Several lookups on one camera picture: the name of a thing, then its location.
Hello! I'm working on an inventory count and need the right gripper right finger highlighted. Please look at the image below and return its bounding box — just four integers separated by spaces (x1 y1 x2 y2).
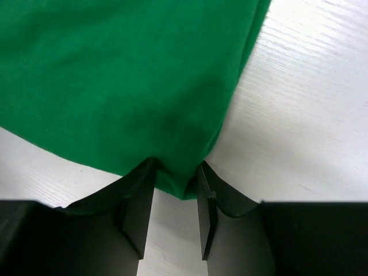
195 161 258 260

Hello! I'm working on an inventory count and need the green t-shirt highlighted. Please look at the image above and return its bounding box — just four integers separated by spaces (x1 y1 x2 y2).
1 1 270 200

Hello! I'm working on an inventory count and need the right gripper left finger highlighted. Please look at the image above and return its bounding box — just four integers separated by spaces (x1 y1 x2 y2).
59 158 156 260

